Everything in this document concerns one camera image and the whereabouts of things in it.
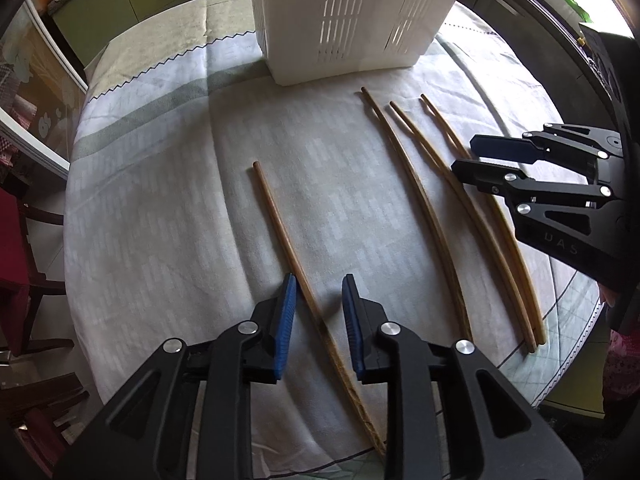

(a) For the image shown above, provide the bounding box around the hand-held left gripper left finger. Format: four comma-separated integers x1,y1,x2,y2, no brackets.
52,272,299,480

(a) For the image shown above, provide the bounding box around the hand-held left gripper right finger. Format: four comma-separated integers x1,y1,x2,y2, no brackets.
341,274,586,480

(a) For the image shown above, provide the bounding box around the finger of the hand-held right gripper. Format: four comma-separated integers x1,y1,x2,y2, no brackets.
470,122,623,164
450,158,619,281

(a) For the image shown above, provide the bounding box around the light wooden chopstick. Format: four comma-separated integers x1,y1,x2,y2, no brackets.
252,161,387,457
390,101,537,353
360,87,474,343
420,93,547,346

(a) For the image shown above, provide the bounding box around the white plastic utensil holder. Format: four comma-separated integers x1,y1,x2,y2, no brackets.
246,0,478,87

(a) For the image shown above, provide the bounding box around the green sink base cabinet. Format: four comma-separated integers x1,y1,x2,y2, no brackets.
457,0,601,111

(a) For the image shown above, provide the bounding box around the pale patterned tablecloth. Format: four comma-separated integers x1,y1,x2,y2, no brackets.
62,0,601,471

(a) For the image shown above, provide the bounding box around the green plastic container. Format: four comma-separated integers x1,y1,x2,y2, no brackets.
560,0,592,23

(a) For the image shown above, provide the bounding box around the red upholstered wooden chair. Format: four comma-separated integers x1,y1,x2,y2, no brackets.
0,374,92,480
0,175,76,358

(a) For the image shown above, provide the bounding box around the flower printed sliding glass door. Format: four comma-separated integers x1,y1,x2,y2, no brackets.
0,0,91,181

